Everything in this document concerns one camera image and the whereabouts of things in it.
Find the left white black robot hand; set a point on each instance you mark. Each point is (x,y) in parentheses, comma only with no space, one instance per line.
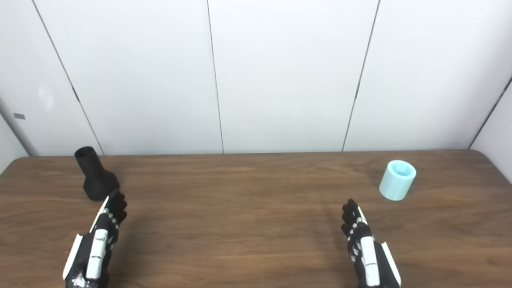
(98,248)

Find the small grey wall label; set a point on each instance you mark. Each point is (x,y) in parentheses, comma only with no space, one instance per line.
(19,116)

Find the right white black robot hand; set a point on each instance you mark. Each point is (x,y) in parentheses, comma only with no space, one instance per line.
(366,252)

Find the black nozzle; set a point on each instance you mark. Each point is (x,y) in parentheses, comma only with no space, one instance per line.
(96,180)

